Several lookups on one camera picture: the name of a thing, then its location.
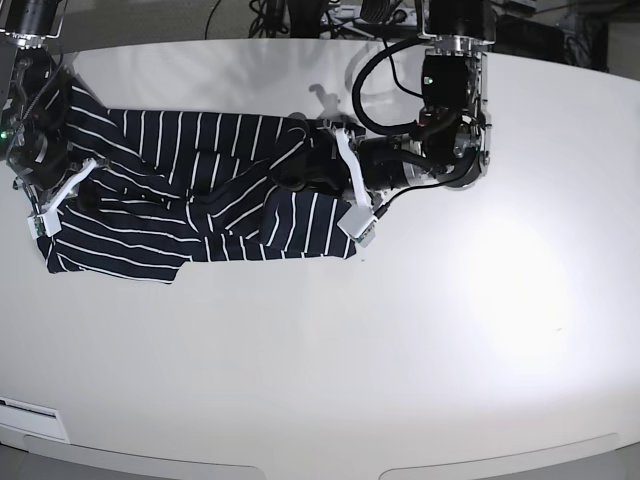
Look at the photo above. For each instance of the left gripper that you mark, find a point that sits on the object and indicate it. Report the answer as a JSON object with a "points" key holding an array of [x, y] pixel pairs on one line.
{"points": [[335, 169]]}

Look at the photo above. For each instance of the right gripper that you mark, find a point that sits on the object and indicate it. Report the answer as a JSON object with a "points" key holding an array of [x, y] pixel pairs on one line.
{"points": [[76, 183]]}

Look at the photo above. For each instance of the navy white striped T-shirt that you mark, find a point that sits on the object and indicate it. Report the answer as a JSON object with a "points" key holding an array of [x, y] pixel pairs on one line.
{"points": [[177, 187]]}

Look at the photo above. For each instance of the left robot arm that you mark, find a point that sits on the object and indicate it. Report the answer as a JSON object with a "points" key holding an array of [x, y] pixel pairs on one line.
{"points": [[371, 164]]}

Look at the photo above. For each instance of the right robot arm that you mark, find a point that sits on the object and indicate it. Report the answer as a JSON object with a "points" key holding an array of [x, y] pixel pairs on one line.
{"points": [[36, 103]]}

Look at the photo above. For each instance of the white power strip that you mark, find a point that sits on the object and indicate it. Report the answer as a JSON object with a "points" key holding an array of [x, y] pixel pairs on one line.
{"points": [[369, 18]]}

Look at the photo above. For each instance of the white paper label sheet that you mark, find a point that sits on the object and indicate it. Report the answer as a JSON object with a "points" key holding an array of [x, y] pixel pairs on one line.
{"points": [[34, 420]]}

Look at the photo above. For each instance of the black electronics box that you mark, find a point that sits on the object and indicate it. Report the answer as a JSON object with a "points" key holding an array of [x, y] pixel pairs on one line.
{"points": [[525, 38]]}

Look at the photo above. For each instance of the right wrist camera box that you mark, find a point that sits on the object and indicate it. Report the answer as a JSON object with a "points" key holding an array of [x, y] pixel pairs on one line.
{"points": [[46, 224]]}

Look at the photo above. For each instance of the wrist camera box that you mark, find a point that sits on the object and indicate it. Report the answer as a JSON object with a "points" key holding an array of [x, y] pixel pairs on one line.
{"points": [[46, 224], [358, 223]]}

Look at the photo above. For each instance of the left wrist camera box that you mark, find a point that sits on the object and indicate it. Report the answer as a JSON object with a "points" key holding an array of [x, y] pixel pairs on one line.
{"points": [[358, 223]]}

